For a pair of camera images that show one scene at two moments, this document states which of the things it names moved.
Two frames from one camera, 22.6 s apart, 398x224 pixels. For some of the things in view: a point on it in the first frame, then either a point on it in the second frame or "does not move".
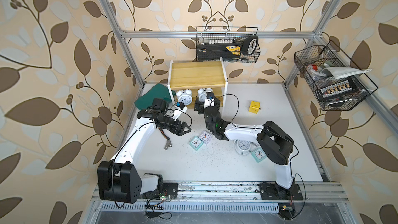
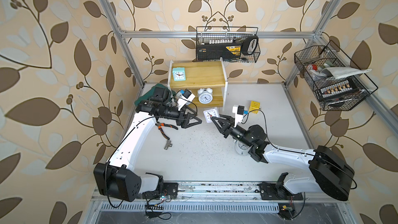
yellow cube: (254, 107) does not move
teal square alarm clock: (196, 143) to (179, 74)
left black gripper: (181, 132) to (185, 124)
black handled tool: (247, 41) does not move
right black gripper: (201, 105) to (229, 128)
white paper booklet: (340, 72) does not move
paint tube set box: (343, 87) does not move
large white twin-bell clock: (242, 147) does not move
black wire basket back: (235, 44) does not move
